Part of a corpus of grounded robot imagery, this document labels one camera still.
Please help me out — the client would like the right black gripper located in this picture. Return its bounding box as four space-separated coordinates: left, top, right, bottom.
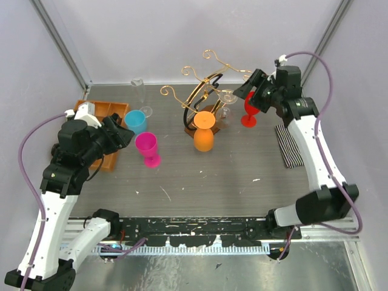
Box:
232 69 281 114

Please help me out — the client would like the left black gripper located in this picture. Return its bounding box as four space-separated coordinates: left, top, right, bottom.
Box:
83 115 135 166

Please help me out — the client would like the blue plastic wine glass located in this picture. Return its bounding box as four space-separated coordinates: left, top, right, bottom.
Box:
124 110 147 135

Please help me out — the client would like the pink plastic wine glass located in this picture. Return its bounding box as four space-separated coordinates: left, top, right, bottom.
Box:
135 132 161 168

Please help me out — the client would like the wooden compartment tray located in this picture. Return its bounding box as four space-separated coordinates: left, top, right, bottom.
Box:
74 99 130 173

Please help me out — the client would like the clear wine glass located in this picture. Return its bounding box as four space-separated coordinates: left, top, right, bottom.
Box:
130 77 153 118
215 89 238 129

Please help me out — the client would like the red plastic wine glass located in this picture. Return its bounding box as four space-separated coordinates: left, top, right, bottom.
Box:
241 92 260 128

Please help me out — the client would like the gold wire glass rack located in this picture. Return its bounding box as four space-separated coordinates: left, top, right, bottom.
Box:
160 49 252 137

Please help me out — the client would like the orange plastic wine glass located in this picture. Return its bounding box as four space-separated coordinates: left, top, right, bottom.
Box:
193 111 216 152

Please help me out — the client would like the striped cloth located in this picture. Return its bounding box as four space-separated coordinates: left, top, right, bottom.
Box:
275 124 304 169

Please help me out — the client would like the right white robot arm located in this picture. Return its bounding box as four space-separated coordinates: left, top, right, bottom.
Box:
233 65 359 239

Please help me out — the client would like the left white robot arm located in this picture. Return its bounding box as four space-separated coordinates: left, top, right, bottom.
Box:
4 112 135 290

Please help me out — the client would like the black rolled sock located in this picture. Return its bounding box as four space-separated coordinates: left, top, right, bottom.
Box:
50 143 59 157

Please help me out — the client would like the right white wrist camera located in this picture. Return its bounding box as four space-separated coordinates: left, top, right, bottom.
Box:
274 55 287 70

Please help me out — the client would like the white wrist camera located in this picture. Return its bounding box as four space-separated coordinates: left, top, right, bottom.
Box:
64 102 102 129
274 55 287 70

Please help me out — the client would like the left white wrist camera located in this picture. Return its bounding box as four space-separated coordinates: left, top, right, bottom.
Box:
64 102 102 129

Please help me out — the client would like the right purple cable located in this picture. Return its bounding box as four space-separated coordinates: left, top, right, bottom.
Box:
277 52 364 263

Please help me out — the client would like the black mounting base plate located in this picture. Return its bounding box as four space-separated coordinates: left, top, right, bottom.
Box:
106 216 292 247

